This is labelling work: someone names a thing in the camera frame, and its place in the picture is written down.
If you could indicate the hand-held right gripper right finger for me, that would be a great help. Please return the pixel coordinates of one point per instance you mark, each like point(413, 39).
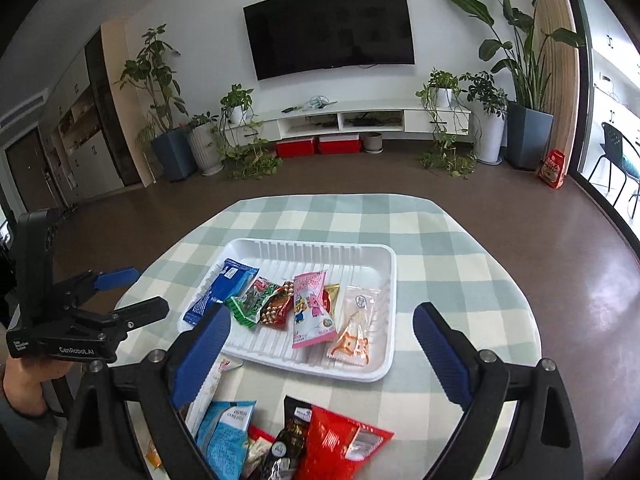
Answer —
point(442, 355)

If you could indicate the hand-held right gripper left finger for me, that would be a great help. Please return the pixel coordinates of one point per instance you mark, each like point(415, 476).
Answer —
point(202, 355)

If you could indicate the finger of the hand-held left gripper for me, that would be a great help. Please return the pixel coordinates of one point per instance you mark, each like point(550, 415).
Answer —
point(145, 310)
point(117, 278)

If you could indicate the white snack packet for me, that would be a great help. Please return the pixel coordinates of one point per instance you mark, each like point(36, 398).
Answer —
point(207, 395)

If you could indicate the dark blue cake packet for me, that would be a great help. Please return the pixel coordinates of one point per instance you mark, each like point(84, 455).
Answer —
point(215, 290)

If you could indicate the green red candy packet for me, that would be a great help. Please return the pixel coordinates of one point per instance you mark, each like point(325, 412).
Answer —
point(252, 302)

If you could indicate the light blue snack packet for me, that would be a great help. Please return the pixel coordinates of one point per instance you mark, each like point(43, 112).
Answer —
point(225, 435)

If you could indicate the red heart-print snack packet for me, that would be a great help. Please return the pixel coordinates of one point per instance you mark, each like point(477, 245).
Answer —
point(277, 310)

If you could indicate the clear orange-print snack packet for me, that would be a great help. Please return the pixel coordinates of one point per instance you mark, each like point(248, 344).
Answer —
point(355, 330)

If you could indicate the small red white packet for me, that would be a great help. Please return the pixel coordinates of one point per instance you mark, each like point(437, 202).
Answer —
point(257, 447)

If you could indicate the orange small snack packet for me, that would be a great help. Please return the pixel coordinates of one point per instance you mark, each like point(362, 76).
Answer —
point(154, 455)

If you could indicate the pink cartoon snack packet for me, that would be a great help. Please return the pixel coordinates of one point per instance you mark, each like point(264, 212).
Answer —
point(310, 310)

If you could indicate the black snack packet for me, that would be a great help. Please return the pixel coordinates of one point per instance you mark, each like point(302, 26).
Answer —
point(292, 430)

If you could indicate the white plastic tray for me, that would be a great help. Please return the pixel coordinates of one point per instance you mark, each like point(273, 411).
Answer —
point(360, 270)

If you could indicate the yellow brown-label snack packet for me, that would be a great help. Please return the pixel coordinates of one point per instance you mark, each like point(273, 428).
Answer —
point(332, 292)

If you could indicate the large red snack packet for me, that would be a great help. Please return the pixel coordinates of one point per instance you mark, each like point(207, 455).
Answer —
point(335, 445)

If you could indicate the brown entrance door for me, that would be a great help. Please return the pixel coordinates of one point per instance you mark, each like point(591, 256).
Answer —
point(27, 170)

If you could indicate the tall plant in blue pot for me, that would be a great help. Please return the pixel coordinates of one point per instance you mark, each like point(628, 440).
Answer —
point(175, 157)

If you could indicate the plant in ribbed white pot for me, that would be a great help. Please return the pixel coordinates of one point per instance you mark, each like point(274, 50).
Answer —
point(205, 150)

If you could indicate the trailing pothos in white pot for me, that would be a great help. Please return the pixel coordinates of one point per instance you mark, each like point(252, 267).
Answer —
point(444, 97)
point(236, 115)

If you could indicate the red paper bag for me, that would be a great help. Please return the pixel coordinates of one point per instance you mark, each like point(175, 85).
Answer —
point(552, 170)

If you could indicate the red storage box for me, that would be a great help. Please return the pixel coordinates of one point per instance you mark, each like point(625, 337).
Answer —
point(295, 148)
point(340, 145)

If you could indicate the grey empty flower pot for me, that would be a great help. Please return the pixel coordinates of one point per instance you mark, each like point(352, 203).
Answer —
point(372, 142)

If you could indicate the bushy plant in tall white pot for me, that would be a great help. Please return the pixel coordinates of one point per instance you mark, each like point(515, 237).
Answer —
point(490, 135)

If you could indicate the large-leaf plant in grey-blue pot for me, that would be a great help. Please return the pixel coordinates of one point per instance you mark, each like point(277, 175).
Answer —
point(527, 135)

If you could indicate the white television cabinet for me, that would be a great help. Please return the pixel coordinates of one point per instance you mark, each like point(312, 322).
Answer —
point(440, 119)

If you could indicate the black set-top box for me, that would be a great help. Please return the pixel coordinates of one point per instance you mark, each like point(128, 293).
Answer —
point(367, 121)

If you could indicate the black chair with teal cushion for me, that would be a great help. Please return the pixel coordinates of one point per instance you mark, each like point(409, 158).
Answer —
point(612, 145)

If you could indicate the white wall cabinet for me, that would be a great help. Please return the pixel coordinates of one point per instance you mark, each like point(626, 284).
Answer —
point(95, 160)

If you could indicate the dark wooden wall panel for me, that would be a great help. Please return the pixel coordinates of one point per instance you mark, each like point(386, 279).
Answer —
point(107, 110)

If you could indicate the black sliding door frame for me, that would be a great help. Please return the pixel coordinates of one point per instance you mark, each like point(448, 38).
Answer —
point(582, 85)

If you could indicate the black wall television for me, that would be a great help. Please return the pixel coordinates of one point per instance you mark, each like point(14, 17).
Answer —
point(330, 30)

